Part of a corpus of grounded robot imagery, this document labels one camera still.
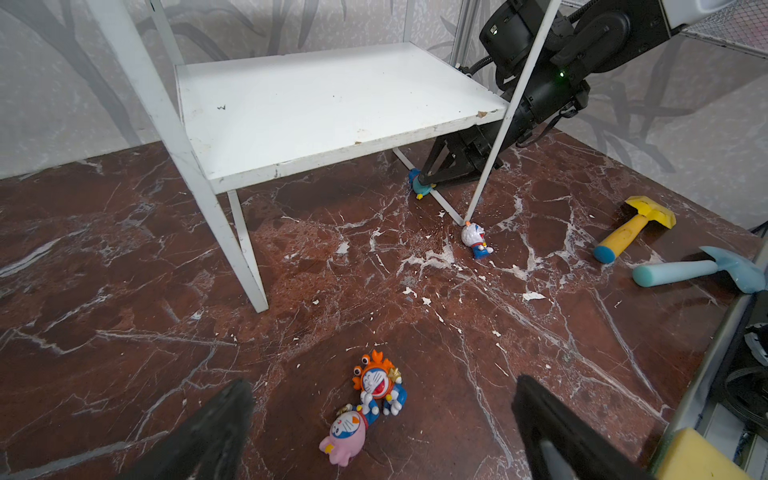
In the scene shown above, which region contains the orange Doraemon figure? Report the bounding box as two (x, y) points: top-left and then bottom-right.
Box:
(352, 350), (407, 416)

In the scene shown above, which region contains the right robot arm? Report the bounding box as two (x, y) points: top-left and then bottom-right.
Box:
(409, 0), (728, 195)

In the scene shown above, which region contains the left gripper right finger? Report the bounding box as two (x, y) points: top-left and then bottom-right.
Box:
(512, 375), (652, 479)

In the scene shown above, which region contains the pink Doraemon figure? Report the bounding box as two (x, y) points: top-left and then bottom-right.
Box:
(319, 401), (380, 467)

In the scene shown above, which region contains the yellow sponge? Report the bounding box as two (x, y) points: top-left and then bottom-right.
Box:
(654, 428), (751, 480)

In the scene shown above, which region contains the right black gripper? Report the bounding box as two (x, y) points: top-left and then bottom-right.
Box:
(418, 122), (502, 186)

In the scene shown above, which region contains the yellow toy spatula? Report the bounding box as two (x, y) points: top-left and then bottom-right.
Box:
(593, 196), (676, 264)

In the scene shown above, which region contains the small white Doraemon figure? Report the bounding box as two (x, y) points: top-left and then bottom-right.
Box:
(461, 221), (494, 259)

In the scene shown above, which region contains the white two-tier shelf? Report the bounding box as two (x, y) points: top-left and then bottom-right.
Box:
(89, 1), (559, 312)

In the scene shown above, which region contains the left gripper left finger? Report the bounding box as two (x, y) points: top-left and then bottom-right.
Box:
(118, 379), (254, 479)

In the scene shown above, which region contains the white wire mesh basket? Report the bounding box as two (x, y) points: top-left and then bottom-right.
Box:
(682, 0), (767, 59)

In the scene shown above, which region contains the teal blue Doraemon figure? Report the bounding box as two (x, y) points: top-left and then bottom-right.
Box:
(408, 168), (433, 200)

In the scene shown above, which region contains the teal toy utensil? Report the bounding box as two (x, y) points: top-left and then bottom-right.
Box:
(632, 246), (767, 294)

